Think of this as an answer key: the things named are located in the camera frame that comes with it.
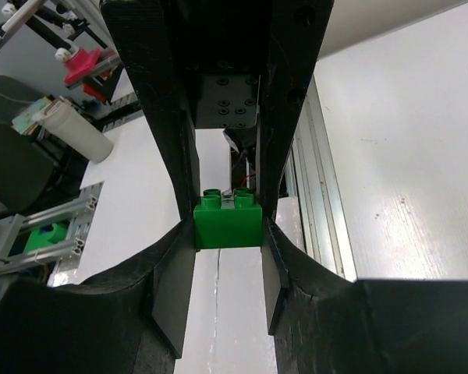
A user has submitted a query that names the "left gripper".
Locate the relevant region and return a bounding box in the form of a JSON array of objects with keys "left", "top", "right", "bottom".
[{"left": 100, "top": 0, "right": 332, "bottom": 218}]

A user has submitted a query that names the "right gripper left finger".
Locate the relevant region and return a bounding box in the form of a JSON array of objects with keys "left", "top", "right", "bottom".
[{"left": 0, "top": 218, "right": 196, "bottom": 373}]

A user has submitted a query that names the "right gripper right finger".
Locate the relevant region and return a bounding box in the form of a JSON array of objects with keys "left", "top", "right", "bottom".
[{"left": 261, "top": 219, "right": 468, "bottom": 373}]

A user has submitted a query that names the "green lego brick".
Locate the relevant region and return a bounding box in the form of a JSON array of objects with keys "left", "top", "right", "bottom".
[{"left": 193, "top": 187, "right": 263, "bottom": 250}]

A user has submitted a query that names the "red clamp fixture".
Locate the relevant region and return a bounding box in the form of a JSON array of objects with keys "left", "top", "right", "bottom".
[{"left": 55, "top": 43, "right": 123, "bottom": 104}]

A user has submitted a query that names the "white cylinder roll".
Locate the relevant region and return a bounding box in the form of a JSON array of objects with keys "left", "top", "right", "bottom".
[{"left": 37, "top": 97, "right": 114, "bottom": 163}]

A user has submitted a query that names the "aluminium front rail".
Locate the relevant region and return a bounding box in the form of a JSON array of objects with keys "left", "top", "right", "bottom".
[{"left": 285, "top": 79, "right": 356, "bottom": 281}]

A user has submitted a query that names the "green block on rail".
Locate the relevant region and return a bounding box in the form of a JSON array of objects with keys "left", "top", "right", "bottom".
[{"left": 23, "top": 223, "right": 67, "bottom": 253}]

